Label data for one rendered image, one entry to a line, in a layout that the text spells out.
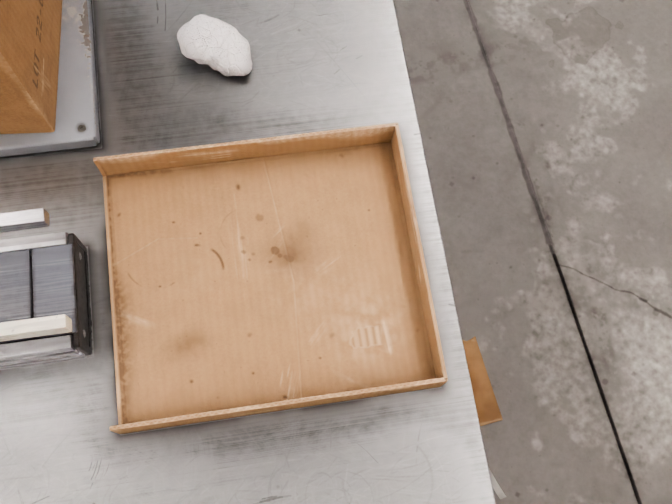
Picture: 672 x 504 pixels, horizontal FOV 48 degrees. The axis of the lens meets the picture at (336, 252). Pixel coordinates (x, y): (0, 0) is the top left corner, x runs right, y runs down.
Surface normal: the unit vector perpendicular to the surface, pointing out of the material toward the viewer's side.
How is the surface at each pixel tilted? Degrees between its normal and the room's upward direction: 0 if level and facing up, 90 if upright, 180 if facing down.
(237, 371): 0
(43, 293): 0
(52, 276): 0
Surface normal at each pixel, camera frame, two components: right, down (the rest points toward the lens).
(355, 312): 0.04, -0.30
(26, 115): 0.06, 0.95
